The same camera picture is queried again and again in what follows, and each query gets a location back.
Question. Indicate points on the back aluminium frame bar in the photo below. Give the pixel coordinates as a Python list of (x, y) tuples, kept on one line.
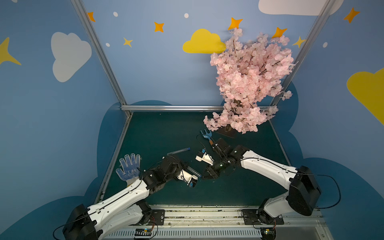
[(149, 108)]

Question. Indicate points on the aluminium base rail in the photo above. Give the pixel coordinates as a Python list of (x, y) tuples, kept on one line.
[(225, 223)]

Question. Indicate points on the aluminium frame post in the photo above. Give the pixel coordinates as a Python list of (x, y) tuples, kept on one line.
[(88, 26), (311, 38)]

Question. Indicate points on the right circuit board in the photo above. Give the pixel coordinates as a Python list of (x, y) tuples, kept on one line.
[(268, 234)]

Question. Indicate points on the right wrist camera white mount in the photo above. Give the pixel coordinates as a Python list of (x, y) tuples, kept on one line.
[(203, 156)]

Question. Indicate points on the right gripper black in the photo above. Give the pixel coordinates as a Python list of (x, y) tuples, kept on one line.
[(214, 168)]

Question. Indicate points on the circuit board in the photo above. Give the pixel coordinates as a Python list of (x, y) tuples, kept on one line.
[(268, 234), (143, 233)]

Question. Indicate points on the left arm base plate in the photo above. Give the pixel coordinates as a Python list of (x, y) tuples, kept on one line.
[(153, 217)]

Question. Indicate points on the blue garden fork wooden handle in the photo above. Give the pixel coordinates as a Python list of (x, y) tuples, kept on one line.
[(207, 134)]

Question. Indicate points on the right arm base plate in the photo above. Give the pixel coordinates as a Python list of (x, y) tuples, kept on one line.
[(252, 217)]

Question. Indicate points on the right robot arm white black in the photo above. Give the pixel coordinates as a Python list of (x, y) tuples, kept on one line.
[(302, 189)]

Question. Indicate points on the left circuit board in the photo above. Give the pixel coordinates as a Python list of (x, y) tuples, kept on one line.
[(143, 233)]

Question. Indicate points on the pink cherry blossom tree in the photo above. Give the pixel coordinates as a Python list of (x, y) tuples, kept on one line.
[(248, 73)]

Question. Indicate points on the right aluminium frame post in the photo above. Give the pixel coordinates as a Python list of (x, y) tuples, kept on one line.
[(311, 38)]

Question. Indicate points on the left aluminium frame post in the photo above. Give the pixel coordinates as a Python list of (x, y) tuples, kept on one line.
[(88, 26)]

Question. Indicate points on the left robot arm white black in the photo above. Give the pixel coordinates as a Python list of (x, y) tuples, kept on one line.
[(127, 207)]

